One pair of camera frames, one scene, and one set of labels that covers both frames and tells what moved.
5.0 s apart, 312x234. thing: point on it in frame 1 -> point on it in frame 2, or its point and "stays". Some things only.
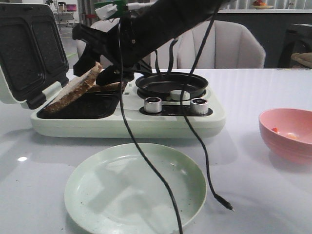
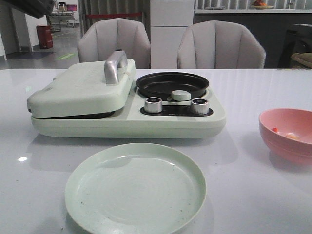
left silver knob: [153, 105] stays
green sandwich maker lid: [33, 60] -> [92, 88]
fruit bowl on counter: [259, 4] stays
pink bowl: [288, 132] stays
